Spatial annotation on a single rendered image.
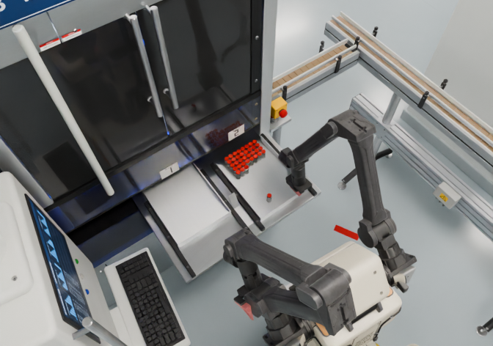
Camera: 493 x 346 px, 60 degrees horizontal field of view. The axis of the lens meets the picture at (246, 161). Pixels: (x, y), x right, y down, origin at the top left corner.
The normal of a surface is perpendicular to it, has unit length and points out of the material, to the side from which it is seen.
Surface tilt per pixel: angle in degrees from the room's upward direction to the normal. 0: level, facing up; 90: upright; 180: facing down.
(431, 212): 0
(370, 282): 48
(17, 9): 90
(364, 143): 55
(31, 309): 0
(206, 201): 0
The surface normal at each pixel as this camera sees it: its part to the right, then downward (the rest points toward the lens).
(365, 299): 0.37, 0.17
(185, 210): 0.00, -0.54
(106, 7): 0.58, 0.68
